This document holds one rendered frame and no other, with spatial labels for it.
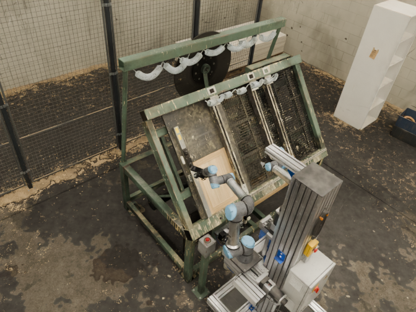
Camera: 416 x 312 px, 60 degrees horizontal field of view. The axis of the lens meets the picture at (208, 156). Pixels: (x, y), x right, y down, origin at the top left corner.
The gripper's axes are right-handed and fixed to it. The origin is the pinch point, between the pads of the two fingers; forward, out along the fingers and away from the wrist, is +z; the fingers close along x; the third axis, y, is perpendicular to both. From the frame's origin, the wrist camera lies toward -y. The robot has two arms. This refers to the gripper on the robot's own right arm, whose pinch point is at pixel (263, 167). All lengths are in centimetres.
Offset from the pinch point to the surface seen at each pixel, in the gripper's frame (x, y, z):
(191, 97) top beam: 33, 92, -12
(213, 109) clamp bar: 11, 76, -1
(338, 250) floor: -90, -130, 80
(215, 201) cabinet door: 46, -1, 38
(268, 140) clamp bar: -44, 25, 19
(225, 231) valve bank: 51, -32, 46
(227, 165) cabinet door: 16.1, 23.2, 26.8
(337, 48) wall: -487, 150, 156
